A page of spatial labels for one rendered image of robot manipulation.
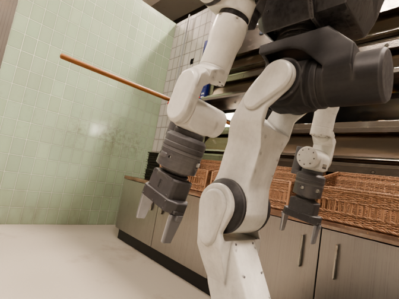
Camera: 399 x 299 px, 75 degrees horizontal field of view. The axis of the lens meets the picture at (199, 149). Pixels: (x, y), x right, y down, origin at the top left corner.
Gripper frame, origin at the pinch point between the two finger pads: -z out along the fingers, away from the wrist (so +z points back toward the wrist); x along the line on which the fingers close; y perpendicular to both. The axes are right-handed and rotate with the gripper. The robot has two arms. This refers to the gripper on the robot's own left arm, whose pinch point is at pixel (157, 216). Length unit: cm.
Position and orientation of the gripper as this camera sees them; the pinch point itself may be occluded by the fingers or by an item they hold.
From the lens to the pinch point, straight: 57.6
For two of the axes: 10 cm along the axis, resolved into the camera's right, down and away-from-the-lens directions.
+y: -6.8, -2.4, -6.9
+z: 3.6, -9.3, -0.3
